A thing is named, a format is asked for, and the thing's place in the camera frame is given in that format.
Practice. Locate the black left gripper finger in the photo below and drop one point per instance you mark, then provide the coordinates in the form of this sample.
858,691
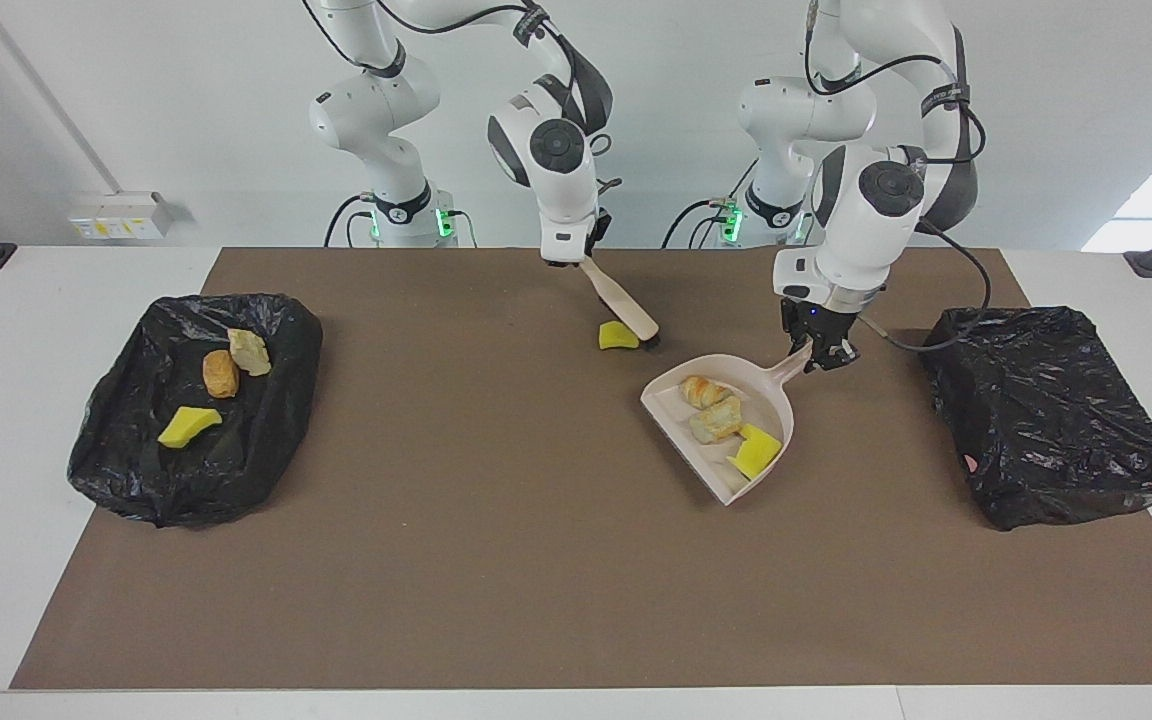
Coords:
812,356
841,356

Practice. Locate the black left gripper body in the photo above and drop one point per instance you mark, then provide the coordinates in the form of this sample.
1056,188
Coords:
821,325

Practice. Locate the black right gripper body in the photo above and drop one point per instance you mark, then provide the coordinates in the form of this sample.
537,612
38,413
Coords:
602,228

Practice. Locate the beige plastic dustpan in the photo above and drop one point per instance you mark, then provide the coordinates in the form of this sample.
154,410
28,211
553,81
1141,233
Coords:
766,400

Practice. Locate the beige hand brush black bristles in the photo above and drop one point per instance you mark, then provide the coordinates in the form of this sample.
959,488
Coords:
621,300

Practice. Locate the yellow sponge piece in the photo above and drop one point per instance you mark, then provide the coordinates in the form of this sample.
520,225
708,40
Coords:
618,337
756,452
186,425

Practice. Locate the small beige sponge chunk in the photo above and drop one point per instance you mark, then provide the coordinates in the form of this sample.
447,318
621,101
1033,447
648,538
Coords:
702,390

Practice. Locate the large beige sponge chunk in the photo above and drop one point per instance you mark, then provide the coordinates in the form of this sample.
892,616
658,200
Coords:
716,422

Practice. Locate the brown bread-shaped sponge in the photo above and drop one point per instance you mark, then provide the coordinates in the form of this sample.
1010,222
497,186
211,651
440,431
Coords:
221,375

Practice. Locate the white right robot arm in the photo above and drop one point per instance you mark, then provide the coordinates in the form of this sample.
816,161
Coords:
556,150

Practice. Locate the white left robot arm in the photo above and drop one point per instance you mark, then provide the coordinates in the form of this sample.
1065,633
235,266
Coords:
876,220

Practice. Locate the black bag bin pink spot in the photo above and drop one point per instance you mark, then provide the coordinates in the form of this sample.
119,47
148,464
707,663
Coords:
1066,430

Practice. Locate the black bag lined bin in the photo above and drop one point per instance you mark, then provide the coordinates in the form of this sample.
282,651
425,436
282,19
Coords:
236,460

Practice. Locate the brown table mat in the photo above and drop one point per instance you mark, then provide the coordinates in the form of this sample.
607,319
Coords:
536,600

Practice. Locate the white wall socket box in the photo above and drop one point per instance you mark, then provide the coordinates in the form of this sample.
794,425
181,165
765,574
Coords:
116,225

